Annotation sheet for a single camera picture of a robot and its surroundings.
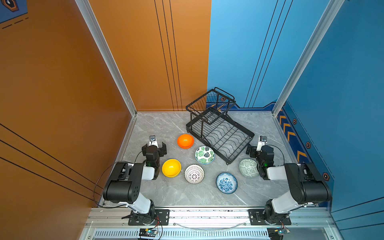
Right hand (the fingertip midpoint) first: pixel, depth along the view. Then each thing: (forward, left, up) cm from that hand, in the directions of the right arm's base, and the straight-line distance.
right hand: (256, 144), depth 95 cm
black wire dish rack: (+2, +30, +19) cm, 36 cm away
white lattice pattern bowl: (-18, +40, -4) cm, 44 cm away
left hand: (0, +65, +2) cm, 65 cm away
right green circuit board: (-46, 0, -8) cm, 46 cm away
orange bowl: (+4, +46, -2) cm, 46 cm away
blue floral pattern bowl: (-23, +21, -5) cm, 32 cm away
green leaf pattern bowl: (-6, +33, -4) cm, 34 cm away
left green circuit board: (-46, +61, -6) cm, 77 cm away
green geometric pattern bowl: (-14, +7, -5) cm, 16 cm away
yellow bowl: (-15, +53, -2) cm, 55 cm away
